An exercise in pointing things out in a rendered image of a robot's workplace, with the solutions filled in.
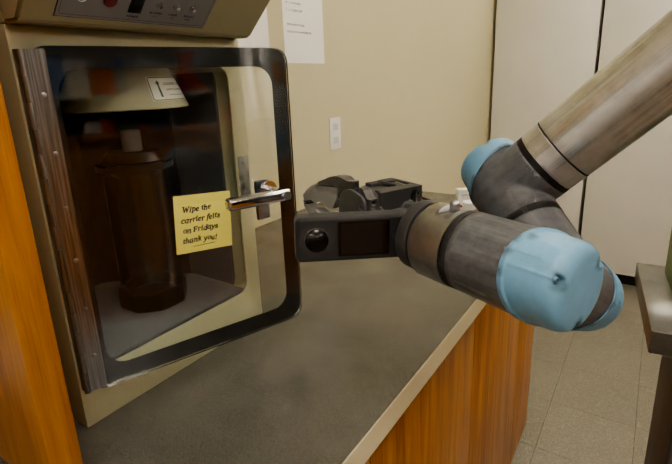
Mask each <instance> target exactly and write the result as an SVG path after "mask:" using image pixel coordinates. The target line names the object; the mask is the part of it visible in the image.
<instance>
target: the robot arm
mask: <svg viewBox="0 0 672 464"><path fill-rule="evenodd" d="M671 115H672V9H671V10H670V11H669V12H668V13H667V14H666V15H664V16H663V17H662V18H661V19H660V20H658V21H657V22H656V23H655V24H654V25H653V26H651V27H650V28H649V29H648V30H647V31H646V32H644V33H643V34H642V35H641V36H640V37H638V38H637V39H636V40H635V41H634V42H633V43H631V44H630V45H629V46H628V47H627V48H625V49H624V50H623V51H622V52H621V53H620V54H618V55H617V56H616V57H615V58H614V59H613V60H611V61H610V62H609V63H608V64H607V65H605V66H604V67H603V68H602V69H601V70H600V71H598V72H597V73H596V74H595V75H594V76H593V77H591V78H590V79H589V80H588V81H587V82H585V83H584V84H583V85H582V86H581V87H580V88H578V89H577V90H576V91H575V92H574V93H573V94H571V95H570V96H569V97H568V98H567V99H565V100H564V101H563V102H562V103H561V104H560V105H558V106H557V107H556V108H555V109H554V110H552V111H551V112H550V113H549V114H548V115H547V116H545V117H544V118H543V119H542V120H541V121H540V122H538V123H537V124H536V125H535V126H534V127H532V128H531V129H530V130H529V131H528V132H527V133H525V134H524V135H523V136H522V137H521V138H520V139H519V140H517V141H516V142H513V141H512V140H509V139H506V138H496V139H492V140H489V141H488V142H487V143H486V144H484V145H482V146H481V145H479V146H477V147H476V148H474V149H473V150H472V151H471V152H470V153H469V154H468V155H467V157H466V158H465V160H464V162H463V164H462V168H461V177H462V180H463V182H464V184H465V186H466V188H467V190H468V192H469V197H470V200H471V202H472V204H473V205H474V206H475V207H476V208H477V210H478V211H474V210H471V209H466V208H462V207H460V204H461V203H460V202H459V201H457V200H453V201H451V202H450V204H448V203H443V202H435V201H431V200H429V199H427V198H424V197H422V185H421V184H416V183H412V182H408V181H404V180H400V179H396V178H386V179H381V180H378V181H372V182H366V183H365V186H362V187H359V180H355V179H354V178H353V177H352V176H350V175H337V176H331V177H328V178H326V179H324V180H321V181H319V182H318V183H316V184H314V185H312V186H310V187H309V188H308V189H307V190H306V191H305V193H304V194H303V197H304V200H303V202H304V207H305V209H306V210H307V212H308V213H306V214H297V215H296V216H295V217H294V243H295V256H296V259H297V260H298V261H299V262H318V261H335V260H352V259H369V258H386V257H399V259H400V260H401V262H402V263H403V264H405V265H406V266H409V267H411V268H413V269H414V270H415V271H416V272H417V273H419V274H421V275H423V276H425V277H428V278H430V279H432V280H434V281H436V282H439V283H441V284H443V285H445V286H448V287H451V288H454V289H456V290H458V291H460V292H463V293H465V294H467V295H469V296H472V297H474V298H476V299H478V300H481V301H483V302H485V303H487V304H490V305H492V306H494V307H496V308H499V309H501V310H503V311H505V312H508V313H510V314H511V315H512V316H514V317H515V318H517V319H518V320H520V321H522V322H524V323H527V324H530V325H534V326H541V327H543V328H546V329H549V330H551V331H554V332H568V331H595V330H599V329H602V328H605V327H606V326H607V325H609V324H610V323H612V322H613V321H614V320H615V319H616V318H617V316H618V315H619V313H620V311H621V309H622V307H623V302H624V291H623V286H622V284H621V281H620V280H619V278H618V276H617V275H616V274H615V273H614V272H613V271H612V269H611V268H610V267H609V266H608V265H607V264H606V263H604V262H603V261H601V260H600V254H599V252H598V250H597V249H596V248H595V247H594V246H593V245H592V244H590V243H589V242H587V241H584V240H583V239H582V238H581V236H580V235H579V233H578V232H577V231H576V229H575V228H574V226H573V225H572V223H571V222H570V220H569V219H568V218H567V216H566V215H565V213H564V211H563V210H562V208H561V207H560V205H559V204H558V203H557V201H556V199H557V198H558V197H560V196H561V195H563V194H564V193H565V192H567V191H568V190H569V189H571V188H572V187H573V186H575V185H576V184H578V183H579V182H580V181H582V180H583V179H584V178H586V177H587V176H589V175H590V174H591V173H593V172H594V171H595V170H597V169H598V168H599V167H601V166H602V165H604V164H605V163H606V162H608V161H609V160H610V159H612V158H613V157H615V156H616V155H617V154H619V153H620V152H621V151H623V150H624V149H625V148H627V147H628V146H630V145H631V144H632V143H634V142H635V141H636V140H638V139H639V138H641V137H642V136H643V135H645V134H646V133H647V132H649V131H650V130H651V129H653V128H654V127H656V126H657V125H658V124H660V123H661V122H662V121H664V120H665V119H667V118H668V117H669V116H671ZM396 182H398V183H396ZM400 183H402V184H400ZM416 191H417V196H416ZM416 197H418V198H416ZM416 200H418V202H416ZM317 202H322V203H323V204H324V205H325V206H326V207H327V208H331V209H332V208H337V207H339V211H328V210H327V209H326V207H321V206H319V205H318V204H317Z"/></svg>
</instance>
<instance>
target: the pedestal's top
mask: <svg viewBox="0 0 672 464"><path fill-rule="evenodd" d="M665 267H666V266H660V265H652V264H643V263H637V265H636V272H635V284H636V290H637V295H638V300H639V306H640V311H641V317H642V322H643V327H644V333H645V338H646V343H647V349H648V352H649V353H653V354H658V355H664V356H669V357H672V291H671V289H670V286H669V283H668V280H667V277H666V274H665Z"/></svg>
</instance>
